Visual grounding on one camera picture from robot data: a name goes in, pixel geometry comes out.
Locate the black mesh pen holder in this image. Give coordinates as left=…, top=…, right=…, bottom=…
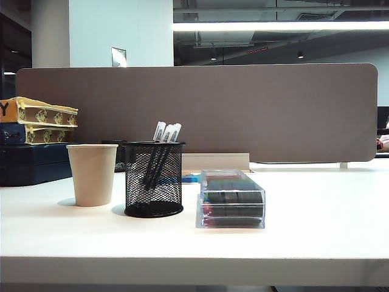
left=120, top=141, right=187, bottom=218

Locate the teal letter puzzle board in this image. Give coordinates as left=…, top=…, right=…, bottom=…
left=181, top=172, right=202, bottom=184

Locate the brown desk divider panel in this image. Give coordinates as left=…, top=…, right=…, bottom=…
left=15, top=63, right=379, bottom=164

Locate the clear plastic marker box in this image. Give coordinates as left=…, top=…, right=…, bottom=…
left=195, top=169, right=266, bottom=229

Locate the beige paper cup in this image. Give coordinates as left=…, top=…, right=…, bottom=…
left=66, top=144, right=119, bottom=207

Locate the long ceiling light strip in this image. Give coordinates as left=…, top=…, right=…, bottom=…
left=172, top=21, right=389, bottom=32

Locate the dark blue tool case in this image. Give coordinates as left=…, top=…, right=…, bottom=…
left=0, top=142, right=74, bottom=187

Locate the blue yellow puzzle box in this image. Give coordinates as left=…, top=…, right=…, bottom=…
left=0, top=122, right=77, bottom=145

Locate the yellow orange puzzle box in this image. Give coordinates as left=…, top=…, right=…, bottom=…
left=0, top=96, right=78, bottom=128

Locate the beige cable tray lid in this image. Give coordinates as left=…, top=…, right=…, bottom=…
left=181, top=152, right=250, bottom=172

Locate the silver wall plate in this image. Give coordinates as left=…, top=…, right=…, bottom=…
left=111, top=47, right=128, bottom=68

